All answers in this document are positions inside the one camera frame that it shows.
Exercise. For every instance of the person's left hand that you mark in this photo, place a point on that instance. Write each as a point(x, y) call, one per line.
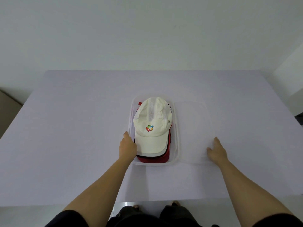
point(127, 148)

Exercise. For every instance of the person's right hand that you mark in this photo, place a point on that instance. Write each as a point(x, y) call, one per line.
point(219, 154)

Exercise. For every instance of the dark grey and maroon cap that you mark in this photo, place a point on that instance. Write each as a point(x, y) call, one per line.
point(153, 159)

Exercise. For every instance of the clear plastic lid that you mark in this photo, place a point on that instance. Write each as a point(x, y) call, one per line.
point(194, 130)

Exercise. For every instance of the white cap with colourful logo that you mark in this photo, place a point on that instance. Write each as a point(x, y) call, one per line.
point(151, 115)

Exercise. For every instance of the clear plastic container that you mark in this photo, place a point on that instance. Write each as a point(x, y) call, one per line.
point(175, 139)

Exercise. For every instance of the person's right forearm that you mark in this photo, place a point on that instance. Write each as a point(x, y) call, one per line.
point(248, 193)

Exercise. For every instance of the person's left forearm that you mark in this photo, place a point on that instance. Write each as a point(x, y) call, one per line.
point(99, 193)

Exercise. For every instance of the person's right foot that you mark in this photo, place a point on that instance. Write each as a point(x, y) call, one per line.
point(175, 203)

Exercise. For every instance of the person's black trousers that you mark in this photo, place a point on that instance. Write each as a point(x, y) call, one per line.
point(146, 219)

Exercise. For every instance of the person's black right sleeve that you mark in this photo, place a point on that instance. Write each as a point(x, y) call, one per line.
point(279, 221)

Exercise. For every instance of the person's black sleeve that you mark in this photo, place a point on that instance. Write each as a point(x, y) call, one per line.
point(66, 219)
point(279, 221)

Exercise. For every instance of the person's black left sleeve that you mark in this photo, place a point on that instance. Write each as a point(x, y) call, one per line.
point(66, 219)

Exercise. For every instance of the dark object on floor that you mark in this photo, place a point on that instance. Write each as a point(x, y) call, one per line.
point(300, 120)

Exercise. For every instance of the beige sofa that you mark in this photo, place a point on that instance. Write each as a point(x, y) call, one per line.
point(8, 111)

